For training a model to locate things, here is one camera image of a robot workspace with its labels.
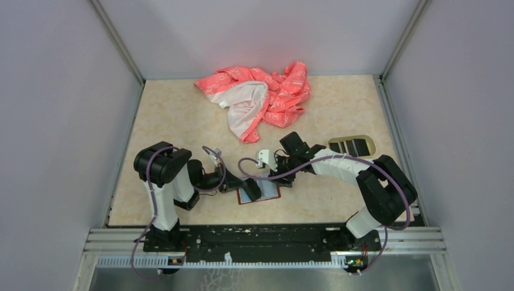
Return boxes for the pink and white cloth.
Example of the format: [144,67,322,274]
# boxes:
[195,61,311,143]

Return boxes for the black credit card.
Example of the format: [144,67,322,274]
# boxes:
[240,178,262,202]

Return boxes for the beige oval card tray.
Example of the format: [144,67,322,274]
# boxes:
[327,135,376,157]

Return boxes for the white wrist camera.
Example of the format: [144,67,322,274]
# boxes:
[210,148,222,159]
[256,149,277,172]

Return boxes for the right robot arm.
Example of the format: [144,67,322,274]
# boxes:
[256,132,418,250]

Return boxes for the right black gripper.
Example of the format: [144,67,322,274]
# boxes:
[268,153,299,188]

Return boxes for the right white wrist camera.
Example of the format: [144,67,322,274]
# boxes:
[256,149,277,172]

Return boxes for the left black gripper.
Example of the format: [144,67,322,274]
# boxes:
[196,162,248,193]

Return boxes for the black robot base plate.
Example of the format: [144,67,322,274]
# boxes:
[142,222,381,263]

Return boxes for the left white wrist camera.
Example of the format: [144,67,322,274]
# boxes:
[210,148,222,159]

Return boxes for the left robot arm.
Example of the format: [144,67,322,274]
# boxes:
[133,141,250,251]

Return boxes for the red card holder wallet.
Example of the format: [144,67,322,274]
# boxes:
[237,180,281,205]

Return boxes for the aluminium front frame rail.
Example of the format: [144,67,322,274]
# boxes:
[83,227,447,270]

